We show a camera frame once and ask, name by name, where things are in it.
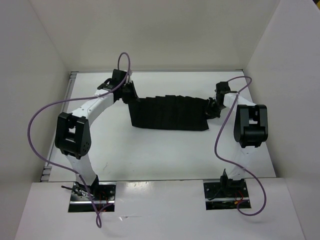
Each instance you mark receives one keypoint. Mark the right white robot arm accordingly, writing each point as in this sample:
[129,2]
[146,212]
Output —
[250,130]

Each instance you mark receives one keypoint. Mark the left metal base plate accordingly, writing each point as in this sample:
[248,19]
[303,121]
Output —
[103,198]

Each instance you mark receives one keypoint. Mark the metal base plate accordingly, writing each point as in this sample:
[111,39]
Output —
[103,198]
[226,198]

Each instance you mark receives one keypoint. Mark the black pleated skirt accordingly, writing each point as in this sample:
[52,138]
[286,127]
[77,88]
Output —
[170,112]

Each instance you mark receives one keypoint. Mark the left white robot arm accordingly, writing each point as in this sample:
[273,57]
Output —
[73,136]

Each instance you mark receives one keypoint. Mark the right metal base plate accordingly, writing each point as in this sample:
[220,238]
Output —
[226,198]

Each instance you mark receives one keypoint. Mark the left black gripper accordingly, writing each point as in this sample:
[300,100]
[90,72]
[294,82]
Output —
[134,97]

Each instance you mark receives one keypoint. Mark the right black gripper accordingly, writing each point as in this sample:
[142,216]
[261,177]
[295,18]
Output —
[210,114]

